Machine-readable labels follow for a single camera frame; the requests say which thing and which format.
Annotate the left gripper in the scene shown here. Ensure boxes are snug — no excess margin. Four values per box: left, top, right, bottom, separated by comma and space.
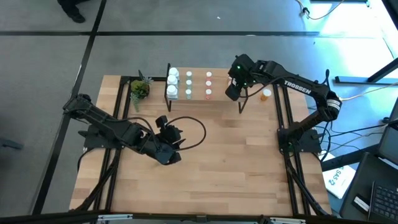
151, 114, 187, 166

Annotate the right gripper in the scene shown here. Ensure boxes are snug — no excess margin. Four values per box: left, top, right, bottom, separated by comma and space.
224, 54, 259, 102

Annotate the potted succulent plant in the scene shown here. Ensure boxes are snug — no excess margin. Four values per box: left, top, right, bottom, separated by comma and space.
129, 70, 154, 113

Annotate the black desk foot bar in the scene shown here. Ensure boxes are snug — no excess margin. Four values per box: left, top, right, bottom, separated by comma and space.
334, 57, 398, 85
322, 146, 382, 172

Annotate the white box with blue print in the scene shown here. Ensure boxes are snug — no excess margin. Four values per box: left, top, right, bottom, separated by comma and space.
322, 151, 357, 200

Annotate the dark grey side table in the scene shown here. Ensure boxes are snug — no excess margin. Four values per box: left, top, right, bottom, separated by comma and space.
338, 152, 398, 224

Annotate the person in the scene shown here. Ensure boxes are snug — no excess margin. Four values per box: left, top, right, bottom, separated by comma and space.
57, 0, 87, 24

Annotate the dark grey screen panel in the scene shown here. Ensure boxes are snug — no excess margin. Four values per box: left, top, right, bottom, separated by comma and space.
377, 98, 398, 166

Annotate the grey chair foot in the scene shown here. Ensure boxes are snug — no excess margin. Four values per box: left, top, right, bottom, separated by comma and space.
0, 136, 24, 151

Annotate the black box white label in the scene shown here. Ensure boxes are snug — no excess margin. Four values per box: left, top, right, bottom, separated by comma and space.
351, 194, 371, 213

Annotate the black keyboard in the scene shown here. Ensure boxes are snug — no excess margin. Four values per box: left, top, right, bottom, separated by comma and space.
368, 181, 398, 224

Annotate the wooden shelf black frame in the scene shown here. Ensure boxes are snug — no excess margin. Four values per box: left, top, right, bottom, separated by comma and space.
164, 63, 249, 114

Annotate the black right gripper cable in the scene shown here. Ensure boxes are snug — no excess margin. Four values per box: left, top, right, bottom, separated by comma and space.
238, 77, 282, 103

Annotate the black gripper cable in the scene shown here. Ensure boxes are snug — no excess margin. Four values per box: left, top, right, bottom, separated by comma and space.
167, 116, 207, 152
238, 77, 282, 103

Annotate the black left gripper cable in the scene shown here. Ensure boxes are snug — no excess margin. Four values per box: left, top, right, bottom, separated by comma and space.
167, 116, 207, 152

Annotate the black aluminium table frame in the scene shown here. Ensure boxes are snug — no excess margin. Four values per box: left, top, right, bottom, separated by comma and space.
71, 75, 333, 224

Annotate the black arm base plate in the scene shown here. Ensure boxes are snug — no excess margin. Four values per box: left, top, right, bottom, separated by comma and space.
277, 128, 322, 153
77, 124, 125, 149

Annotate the silver metal bracket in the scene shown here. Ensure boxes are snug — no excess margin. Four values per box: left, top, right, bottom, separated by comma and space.
97, 213, 133, 223
269, 217, 307, 224

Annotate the thin orange floor cable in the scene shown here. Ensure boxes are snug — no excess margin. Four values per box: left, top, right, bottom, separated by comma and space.
295, 0, 346, 21

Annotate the black floor cable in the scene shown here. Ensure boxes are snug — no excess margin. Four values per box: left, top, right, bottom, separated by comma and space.
320, 123, 389, 138

